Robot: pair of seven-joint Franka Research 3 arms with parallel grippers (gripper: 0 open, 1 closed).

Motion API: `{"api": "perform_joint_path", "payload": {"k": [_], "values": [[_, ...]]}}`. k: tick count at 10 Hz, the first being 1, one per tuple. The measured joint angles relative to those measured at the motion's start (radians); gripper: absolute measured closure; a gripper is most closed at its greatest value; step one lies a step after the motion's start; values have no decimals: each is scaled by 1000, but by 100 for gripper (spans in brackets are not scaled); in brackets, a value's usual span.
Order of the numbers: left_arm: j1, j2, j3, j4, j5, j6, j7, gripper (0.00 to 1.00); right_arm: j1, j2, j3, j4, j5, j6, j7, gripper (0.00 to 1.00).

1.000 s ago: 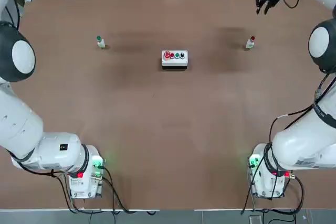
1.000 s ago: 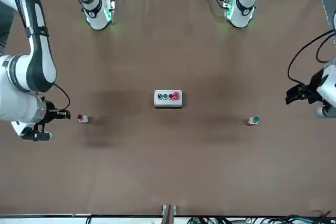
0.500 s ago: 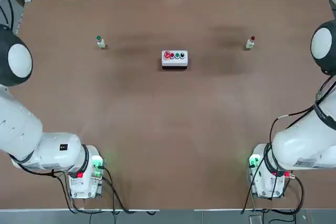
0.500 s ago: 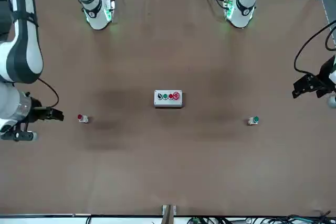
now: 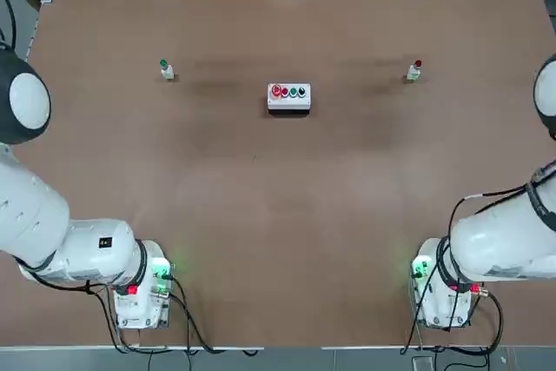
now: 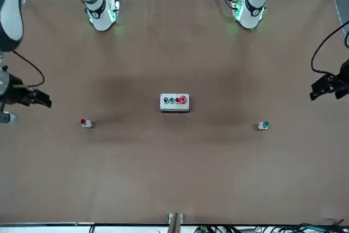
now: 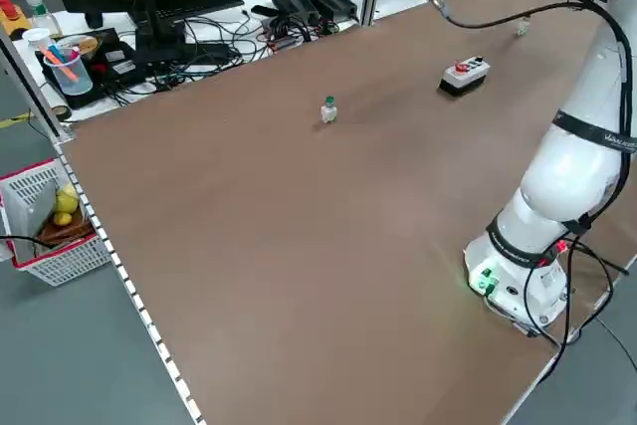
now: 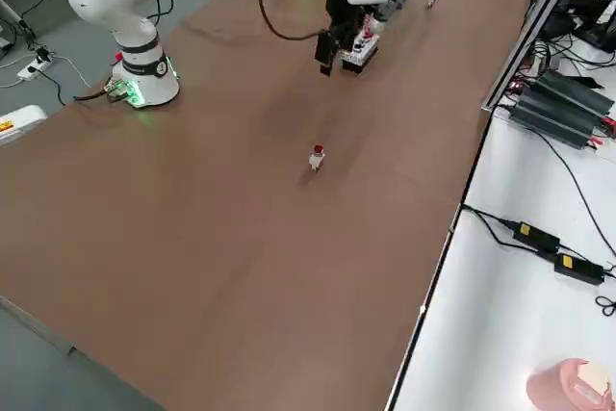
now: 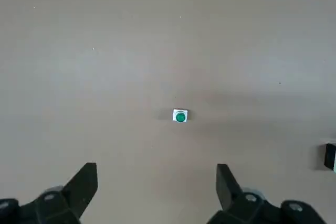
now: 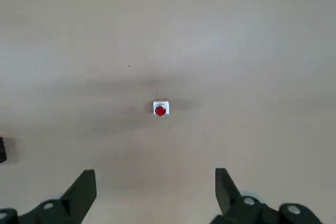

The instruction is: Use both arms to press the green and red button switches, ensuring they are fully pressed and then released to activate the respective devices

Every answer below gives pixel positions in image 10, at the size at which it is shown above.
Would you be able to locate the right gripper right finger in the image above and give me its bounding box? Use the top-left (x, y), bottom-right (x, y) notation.
top-left (209, 167), bottom-right (324, 224)

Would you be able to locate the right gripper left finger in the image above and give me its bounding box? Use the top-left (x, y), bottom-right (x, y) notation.
top-left (0, 169), bottom-right (97, 224)

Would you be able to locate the white multi-button control box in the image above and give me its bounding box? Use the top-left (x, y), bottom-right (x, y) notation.
top-left (0, 136), bottom-right (7, 164)

